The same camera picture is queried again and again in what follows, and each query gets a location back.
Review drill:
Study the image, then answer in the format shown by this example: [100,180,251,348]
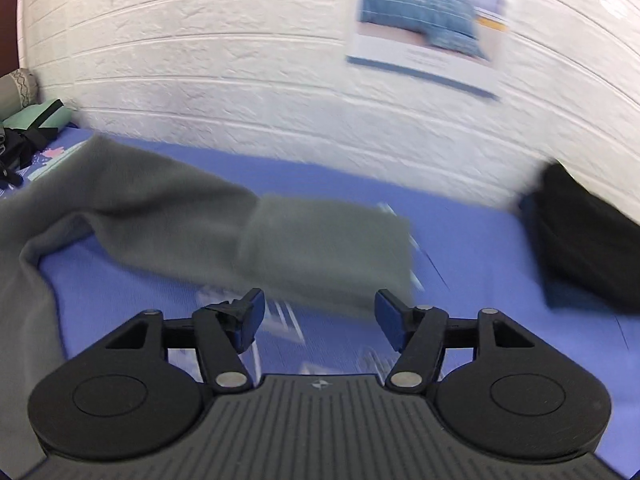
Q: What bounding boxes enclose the green folded cloth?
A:
[1,99,72,147]

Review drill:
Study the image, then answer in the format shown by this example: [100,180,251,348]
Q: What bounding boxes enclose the grey pants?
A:
[0,132,417,480]

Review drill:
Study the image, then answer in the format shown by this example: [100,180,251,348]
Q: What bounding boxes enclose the bedding wall poster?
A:
[346,0,527,103]

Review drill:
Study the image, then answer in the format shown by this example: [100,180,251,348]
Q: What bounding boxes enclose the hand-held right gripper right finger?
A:
[374,289,557,391]

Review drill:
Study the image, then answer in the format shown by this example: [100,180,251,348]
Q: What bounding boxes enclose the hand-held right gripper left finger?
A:
[67,287,266,395]

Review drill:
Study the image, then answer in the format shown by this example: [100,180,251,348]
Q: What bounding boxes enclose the grey patterned pillow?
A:
[0,67,42,122]

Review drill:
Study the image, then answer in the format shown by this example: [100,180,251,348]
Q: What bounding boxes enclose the blue printed bed sheet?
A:
[0,127,640,480]

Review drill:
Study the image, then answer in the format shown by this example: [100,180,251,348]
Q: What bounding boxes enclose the black folded pants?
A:
[517,160,640,316]

